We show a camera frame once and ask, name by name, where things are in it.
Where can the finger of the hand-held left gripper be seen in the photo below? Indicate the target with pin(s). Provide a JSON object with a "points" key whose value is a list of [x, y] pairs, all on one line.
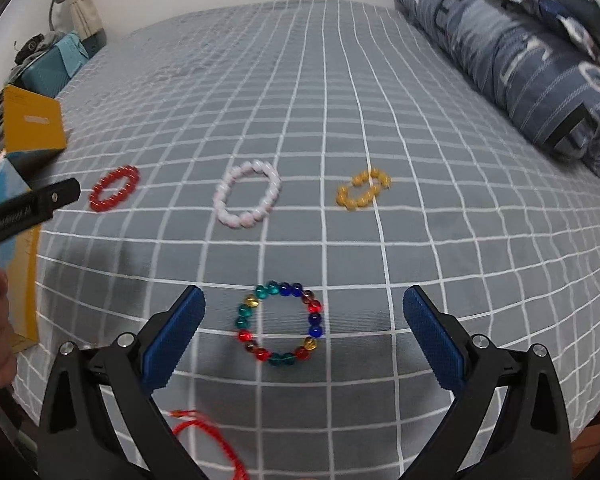
{"points": [[60, 195]]}

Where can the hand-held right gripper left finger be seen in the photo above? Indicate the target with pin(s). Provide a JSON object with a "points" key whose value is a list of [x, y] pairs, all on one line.
{"points": [[172, 340]]}

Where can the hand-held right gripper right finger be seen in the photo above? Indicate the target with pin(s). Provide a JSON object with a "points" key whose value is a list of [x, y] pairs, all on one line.
{"points": [[437, 340]]}

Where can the white cardboard box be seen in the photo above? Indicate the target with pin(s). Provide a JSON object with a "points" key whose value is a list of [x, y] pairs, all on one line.
{"points": [[32, 120]]}

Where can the teal suitcase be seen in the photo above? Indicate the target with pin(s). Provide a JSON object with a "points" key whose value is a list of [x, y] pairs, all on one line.
{"points": [[47, 72]]}

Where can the pile of dark gear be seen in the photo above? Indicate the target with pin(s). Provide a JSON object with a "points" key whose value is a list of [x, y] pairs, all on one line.
{"points": [[30, 45]]}

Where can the beige curtain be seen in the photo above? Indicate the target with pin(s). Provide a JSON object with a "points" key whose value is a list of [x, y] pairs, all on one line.
{"points": [[85, 0]]}

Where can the grey checked bed sheet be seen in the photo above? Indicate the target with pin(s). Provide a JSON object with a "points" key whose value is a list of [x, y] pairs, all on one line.
{"points": [[330, 110]]}

